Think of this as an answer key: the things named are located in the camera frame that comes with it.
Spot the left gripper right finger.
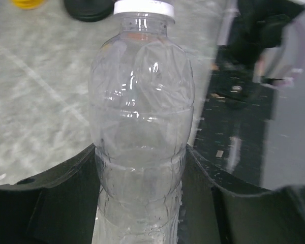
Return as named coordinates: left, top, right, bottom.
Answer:
left=182, top=146, right=305, bottom=243

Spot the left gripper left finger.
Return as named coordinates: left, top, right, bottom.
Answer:
left=0, top=145, right=100, bottom=243

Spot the clear bottle white cap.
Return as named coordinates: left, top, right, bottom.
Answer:
left=88, top=12, right=195, bottom=243

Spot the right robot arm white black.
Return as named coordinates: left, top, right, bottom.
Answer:
left=228, top=0, right=305, bottom=66

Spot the orange bottle lying right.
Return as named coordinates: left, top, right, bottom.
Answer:
left=11, top=0, right=46, bottom=10

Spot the black microphone stand right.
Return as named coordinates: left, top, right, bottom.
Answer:
left=63, top=0, right=115, bottom=22

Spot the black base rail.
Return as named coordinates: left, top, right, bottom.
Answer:
left=194, top=46, right=277, bottom=186

